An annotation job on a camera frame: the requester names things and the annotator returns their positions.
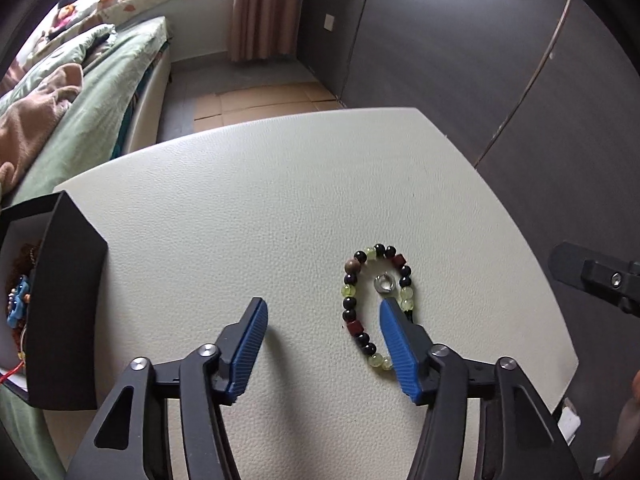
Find black green beaded bracelet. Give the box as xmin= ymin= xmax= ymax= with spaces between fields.
xmin=340 ymin=242 xmax=417 ymax=373

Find black jewelry box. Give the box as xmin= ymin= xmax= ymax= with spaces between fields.
xmin=1 ymin=192 xmax=107 ymax=411

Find blue braided bracelet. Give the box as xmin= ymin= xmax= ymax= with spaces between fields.
xmin=5 ymin=274 xmax=33 ymax=330

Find right hand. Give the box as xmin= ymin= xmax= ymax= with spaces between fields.
xmin=599 ymin=372 xmax=640 ymax=479

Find flattened cardboard sheets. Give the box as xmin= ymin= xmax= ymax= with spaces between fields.
xmin=193 ymin=81 xmax=343 ymax=132

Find green bed mattress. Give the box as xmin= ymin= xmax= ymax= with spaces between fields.
xmin=0 ymin=15 xmax=174 ymax=480

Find green floral quilt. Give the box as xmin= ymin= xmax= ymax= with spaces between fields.
xmin=0 ymin=22 xmax=117 ymax=116

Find pink fleece blanket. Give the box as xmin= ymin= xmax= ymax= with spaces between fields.
xmin=1 ymin=63 xmax=84 ymax=196

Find floral window seat cushion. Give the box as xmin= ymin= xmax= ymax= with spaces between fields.
xmin=24 ymin=0 xmax=237 ymax=61

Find right pink curtain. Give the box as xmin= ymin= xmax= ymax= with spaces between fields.
xmin=228 ymin=0 xmax=303 ymax=63

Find white wall switch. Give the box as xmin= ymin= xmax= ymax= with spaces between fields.
xmin=323 ymin=14 xmax=335 ymax=32

